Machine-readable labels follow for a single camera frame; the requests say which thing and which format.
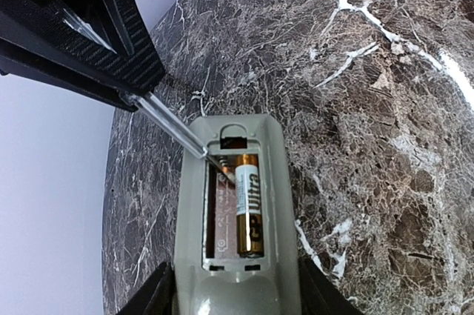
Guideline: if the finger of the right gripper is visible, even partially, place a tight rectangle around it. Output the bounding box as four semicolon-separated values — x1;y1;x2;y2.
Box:
1;39;137;112
1;0;165;95

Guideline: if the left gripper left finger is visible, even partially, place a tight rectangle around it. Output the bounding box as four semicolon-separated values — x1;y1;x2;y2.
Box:
117;262;174;315

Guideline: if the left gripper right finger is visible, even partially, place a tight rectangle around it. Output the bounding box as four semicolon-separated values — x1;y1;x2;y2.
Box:
298;256;363;315

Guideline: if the white AC remote control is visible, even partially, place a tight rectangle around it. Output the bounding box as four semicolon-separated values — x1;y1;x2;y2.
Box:
173;114;301;314

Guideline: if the clear handle screwdriver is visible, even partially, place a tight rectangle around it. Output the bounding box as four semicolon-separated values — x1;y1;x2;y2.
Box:
63;7;236;185

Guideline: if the gold GP Ultra battery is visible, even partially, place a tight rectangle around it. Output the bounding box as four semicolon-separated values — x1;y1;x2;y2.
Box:
235;153;264;258

